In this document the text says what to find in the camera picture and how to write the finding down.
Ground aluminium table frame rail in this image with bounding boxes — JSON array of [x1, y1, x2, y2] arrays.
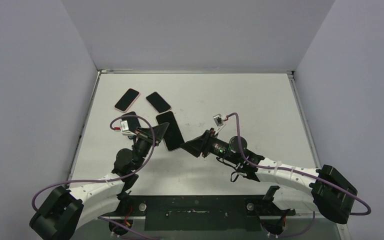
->
[[96, 68, 295, 80]]

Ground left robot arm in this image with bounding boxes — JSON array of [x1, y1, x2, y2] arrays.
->
[[29, 116, 170, 240]]

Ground phone in pink case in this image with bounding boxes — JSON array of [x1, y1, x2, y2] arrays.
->
[[114, 88, 140, 113]]

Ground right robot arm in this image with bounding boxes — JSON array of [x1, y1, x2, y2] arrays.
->
[[180, 128, 358, 224]]

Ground phone in lilac case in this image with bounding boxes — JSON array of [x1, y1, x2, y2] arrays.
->
[[145, 91, 172, 114]]

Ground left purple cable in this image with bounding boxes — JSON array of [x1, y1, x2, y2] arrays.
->
[[31, 114, 156, 213]]

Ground black smartphone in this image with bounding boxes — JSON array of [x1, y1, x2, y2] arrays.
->
[[155, 110, 186, 152]]

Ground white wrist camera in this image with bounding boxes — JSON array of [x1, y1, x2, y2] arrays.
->
[[213, 114, 228, 128], [120, 120, 135, 136]]

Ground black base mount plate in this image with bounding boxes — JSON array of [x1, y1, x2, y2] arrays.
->
[[106, 195, 296, 232]]

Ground purple cable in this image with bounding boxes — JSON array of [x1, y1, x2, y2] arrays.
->
[[225, 112, 372, 217], [31, 114, 156, 213]]

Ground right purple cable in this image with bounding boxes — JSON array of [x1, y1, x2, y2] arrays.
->
[[225, 112, 372, 217]]

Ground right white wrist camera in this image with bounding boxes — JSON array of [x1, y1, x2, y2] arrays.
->
[[213, 114, 228, 128]]

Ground phone in dark case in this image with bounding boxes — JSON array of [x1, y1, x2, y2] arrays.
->
[[121, 111, 141, 133]]

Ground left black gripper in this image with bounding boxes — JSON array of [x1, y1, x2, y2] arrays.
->
[[132, 122, 169, 171]]

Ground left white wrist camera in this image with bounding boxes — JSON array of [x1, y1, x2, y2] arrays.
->
[[120, 120, 135, 136]]

